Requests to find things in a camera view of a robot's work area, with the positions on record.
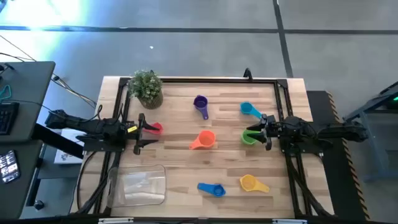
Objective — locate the white printed paper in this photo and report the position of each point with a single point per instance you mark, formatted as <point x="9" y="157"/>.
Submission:
<point x="66" y="157"/>

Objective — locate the blue measuring cup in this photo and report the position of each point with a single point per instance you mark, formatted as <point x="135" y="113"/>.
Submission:
<point x="217" y="190"/>

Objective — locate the black round knob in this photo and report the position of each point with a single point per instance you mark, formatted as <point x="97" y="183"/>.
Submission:
<point x="38" y="205"/>

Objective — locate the yellow gripper tag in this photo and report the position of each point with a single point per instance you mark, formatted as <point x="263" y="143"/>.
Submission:
<point x="132" y="129"/>

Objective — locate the black smartphone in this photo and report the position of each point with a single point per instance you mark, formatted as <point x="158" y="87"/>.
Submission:
<point x="9" y="168"/>

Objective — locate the pink measuring cup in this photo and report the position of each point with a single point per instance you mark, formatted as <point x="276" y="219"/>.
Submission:
<point x="158" y="128"/>

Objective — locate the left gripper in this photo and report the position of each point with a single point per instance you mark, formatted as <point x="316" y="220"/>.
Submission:
<point x="130" y="135"/>

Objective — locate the dark curved table clamp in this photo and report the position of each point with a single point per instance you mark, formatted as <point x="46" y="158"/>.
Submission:
<point x="247" y="74"/>

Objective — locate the purple measuring cup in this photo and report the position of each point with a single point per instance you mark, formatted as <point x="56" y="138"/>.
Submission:
<point x="200" y="102"/>

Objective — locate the grey desk top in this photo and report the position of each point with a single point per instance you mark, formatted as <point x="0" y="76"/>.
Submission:
<point x="25" y="193"/>
<point x="28" y="87"/>

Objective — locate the teal loop tool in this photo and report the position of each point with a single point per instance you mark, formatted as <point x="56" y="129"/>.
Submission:
<point x="9" y="90"/>

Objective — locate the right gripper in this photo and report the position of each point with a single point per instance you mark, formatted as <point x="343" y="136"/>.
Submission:
<point x="273" y="130"/>

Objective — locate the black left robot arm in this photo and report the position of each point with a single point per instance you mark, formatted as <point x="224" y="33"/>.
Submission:
<point x="93" y="126"/>

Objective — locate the green measuring cup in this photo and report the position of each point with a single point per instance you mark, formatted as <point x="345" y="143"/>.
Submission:
<point x="246" y="140"/>

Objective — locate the black desk support beam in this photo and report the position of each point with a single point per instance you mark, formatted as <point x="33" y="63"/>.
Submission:
<point x="56" y="141"/>

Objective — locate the black hazard-striped floor mat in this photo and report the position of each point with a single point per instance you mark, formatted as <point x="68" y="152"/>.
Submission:
<point x="339" y="186"/>

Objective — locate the clear plastic basket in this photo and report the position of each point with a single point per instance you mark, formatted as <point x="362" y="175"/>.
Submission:
<point x="140" y="186"/>

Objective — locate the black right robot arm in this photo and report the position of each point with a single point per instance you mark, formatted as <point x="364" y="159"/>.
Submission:
<point x="311" y="130"/>

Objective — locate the blue-grey metal cart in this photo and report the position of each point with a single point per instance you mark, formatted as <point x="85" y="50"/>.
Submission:
<point x="371" y="140"/>

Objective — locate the teal measuring cup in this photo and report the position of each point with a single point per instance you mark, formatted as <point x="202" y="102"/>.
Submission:
<point x="247" y="108"/>

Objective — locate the green plant in ribbed pot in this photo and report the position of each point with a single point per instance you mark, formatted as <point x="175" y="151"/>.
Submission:
<point x="146" y="87"/>

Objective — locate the black keyboard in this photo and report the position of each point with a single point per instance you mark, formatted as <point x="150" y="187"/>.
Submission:
<point x="7" y="118"/>

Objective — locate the yellow measuring cup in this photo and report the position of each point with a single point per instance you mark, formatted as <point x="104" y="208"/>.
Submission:
<point x="248" y="183"/>

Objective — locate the grey metal bracket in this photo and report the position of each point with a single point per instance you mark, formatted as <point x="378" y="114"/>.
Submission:
<point x="289" y="221"/>
<point x="115" y="221"/>

